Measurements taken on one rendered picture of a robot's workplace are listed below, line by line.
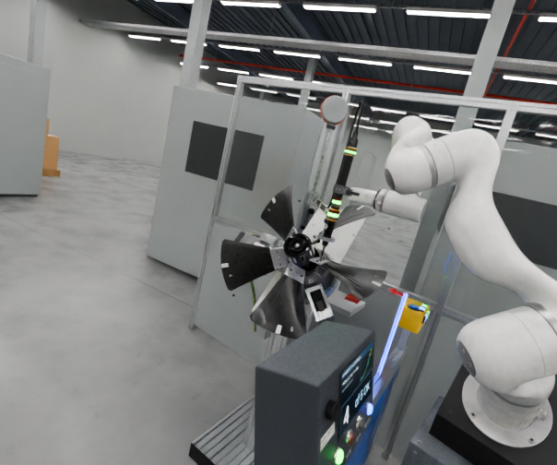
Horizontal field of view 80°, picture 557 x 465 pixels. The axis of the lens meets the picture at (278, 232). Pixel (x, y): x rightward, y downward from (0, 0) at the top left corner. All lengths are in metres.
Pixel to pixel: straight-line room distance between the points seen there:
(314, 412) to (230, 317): 2.21
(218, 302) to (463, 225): 2.24
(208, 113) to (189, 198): 0.94
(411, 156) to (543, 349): 0.42
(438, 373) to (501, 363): 1.43
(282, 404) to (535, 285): 0.49
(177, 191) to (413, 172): 3.41
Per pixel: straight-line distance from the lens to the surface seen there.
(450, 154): 0.79
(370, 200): 1.24
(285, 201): 1.55
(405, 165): 0.77
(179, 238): 4.00
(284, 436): 0.57
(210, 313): 2.83
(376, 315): 2.10
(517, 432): 1.09
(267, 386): 0.55
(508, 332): 0.71
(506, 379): 0.73
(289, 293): 1.32
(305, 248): 1.35
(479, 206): 0.75
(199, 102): 3.89
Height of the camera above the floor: 1.53
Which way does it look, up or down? 12 degrees down
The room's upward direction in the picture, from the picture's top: 14 degrees clockwise
